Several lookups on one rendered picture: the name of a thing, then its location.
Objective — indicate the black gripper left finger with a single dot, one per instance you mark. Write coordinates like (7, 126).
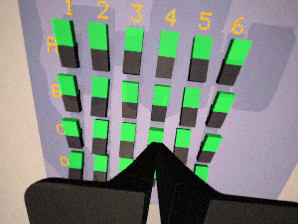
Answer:
(124, 199)

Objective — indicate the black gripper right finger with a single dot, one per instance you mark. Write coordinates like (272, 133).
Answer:
(184, 198)

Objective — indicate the pale lavender switch panel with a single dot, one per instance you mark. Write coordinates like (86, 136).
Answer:
(215, 81)

